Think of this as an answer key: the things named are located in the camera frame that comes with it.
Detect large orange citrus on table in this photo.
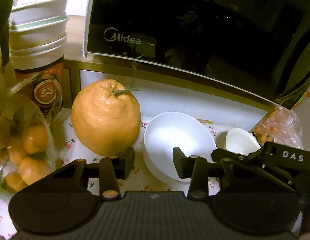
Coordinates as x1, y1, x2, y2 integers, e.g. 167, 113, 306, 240
71, 79, 141, 157

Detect glass jar of kumquats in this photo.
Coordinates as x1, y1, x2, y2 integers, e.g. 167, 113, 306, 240
0, 82, 57, 194

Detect large citrus on jar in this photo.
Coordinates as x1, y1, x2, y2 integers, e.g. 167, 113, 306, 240
0, 0, 16, 115

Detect plastic bag of snacks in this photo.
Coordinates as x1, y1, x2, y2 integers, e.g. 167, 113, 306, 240
253, 108, 304, 150

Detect black Midea microwave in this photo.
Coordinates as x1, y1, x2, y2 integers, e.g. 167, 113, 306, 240
83, 0, 310, 109

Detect white ceramic bowl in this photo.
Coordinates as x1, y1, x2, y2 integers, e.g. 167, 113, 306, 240
143, 112, 217, 184

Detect cream bowl far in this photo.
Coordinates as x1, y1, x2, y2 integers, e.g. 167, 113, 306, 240
224, 128, 261, 156

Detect stacked tin cans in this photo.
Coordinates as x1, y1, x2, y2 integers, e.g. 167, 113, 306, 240
9, 0, 69, 122

